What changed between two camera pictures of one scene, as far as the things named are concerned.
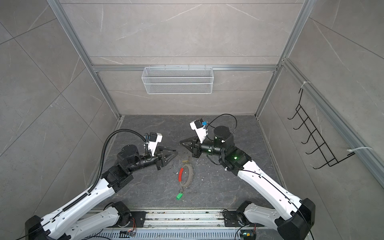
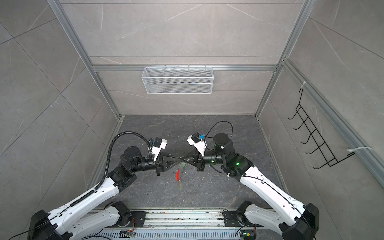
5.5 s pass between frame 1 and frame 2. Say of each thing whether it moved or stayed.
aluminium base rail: stayed
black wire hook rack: stayed
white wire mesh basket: stayed
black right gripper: moved
